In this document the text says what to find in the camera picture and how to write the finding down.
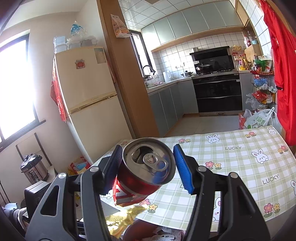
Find gold foil wrapper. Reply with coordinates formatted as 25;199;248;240
105;205;147;238

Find crushed red soda can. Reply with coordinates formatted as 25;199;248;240
112;138;176;207

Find dark sleeve left forearm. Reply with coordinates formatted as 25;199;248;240
2;203;28;236

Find pink plastic trash bin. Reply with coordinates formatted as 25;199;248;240
122;219;185;241

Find grey lower kitchen cabinets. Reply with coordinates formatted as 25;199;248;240
147;78;198;137

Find black kitchen faucet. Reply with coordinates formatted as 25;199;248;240
142;65;156;80

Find frosted upper kitchen cabinets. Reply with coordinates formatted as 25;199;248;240
141;1;243;50

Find silver electric pressure cooker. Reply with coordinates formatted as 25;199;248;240
21;154;49;184

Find green checkered bunny tablecloth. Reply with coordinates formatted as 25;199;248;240
138;126;295;235

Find white plastic shopping bag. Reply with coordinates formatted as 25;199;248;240
244;107;282;133

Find red cloth beside fridge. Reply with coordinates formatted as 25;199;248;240
50;64;66;122

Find beige two-door refrigerator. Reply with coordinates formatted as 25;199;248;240
54;46;132;163

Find black oven range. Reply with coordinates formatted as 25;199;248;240
192;73;242;115

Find containers on top of fridge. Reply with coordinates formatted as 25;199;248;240
53;21;97;54

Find black range hood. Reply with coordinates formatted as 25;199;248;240
190;46;234;74

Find white electric kettle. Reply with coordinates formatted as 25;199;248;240
163;71;171;82

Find paper bag on pillar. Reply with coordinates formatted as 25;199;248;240
111;14;130;39

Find red hanging apron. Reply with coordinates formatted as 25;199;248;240
260;1;295;146

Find wire snack storage rack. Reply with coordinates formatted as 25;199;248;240
247;54;277;111

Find wooden door frame pillar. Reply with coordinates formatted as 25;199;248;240
97;1;159;138

